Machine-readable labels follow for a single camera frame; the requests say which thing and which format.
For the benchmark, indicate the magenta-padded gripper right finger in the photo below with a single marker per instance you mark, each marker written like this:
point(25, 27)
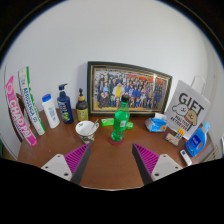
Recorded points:
point(165, 165)

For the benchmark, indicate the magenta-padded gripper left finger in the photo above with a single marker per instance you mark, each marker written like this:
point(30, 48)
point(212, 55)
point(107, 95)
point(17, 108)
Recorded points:
point(60, 165)

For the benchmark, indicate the green plastic drink bottle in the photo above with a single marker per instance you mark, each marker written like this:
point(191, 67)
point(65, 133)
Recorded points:
point(120, 121)

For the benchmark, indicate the white remote control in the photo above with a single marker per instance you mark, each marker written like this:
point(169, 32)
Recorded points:
point(186, 157)

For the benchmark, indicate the small patterned pouch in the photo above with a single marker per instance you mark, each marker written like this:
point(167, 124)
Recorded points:
point(172, 139)

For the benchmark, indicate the colourful puzzle cube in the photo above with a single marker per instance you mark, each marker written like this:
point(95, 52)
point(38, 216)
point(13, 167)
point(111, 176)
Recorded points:
point(180, 133)

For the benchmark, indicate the blue detergent bottle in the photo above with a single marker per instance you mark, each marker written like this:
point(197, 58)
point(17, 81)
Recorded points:
point(196, 141)

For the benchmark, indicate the floral patterned mug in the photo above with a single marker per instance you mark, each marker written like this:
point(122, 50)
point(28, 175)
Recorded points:
point(85, 133)

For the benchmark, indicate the blue tissue box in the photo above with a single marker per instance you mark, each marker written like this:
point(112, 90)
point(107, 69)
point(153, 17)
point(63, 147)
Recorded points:
point(156, 124)

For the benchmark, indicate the metal spoon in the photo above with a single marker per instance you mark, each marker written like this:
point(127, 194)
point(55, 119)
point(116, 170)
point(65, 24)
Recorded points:
point(93, 126)

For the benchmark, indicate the white blue-capped bottle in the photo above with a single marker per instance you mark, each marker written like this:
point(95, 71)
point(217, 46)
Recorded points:
point(51, 113)

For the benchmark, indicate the small green packet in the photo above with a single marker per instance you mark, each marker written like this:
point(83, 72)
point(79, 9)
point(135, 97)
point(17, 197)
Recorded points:
point(107, 122)
point(130, 125)

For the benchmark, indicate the dark blue pump bottle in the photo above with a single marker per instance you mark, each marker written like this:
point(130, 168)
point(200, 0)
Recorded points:
point(65, 108)

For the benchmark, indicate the dark yellow-labelled pump bottle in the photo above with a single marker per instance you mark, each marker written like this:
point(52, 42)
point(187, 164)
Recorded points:
point(82, 110)

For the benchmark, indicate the white paper gift bag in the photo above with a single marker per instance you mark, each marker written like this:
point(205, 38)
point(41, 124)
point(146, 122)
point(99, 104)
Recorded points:
point(188, 106)

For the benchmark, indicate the long white pink-lettered box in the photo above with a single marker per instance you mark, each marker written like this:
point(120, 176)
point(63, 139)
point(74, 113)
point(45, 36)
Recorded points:
point(20, 113)

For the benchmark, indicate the long white green-lettered box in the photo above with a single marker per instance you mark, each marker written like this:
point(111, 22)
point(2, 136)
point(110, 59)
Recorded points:
point(31, 103)

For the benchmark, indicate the framed group photo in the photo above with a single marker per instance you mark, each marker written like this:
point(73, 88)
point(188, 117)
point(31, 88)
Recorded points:
point(133, 86)

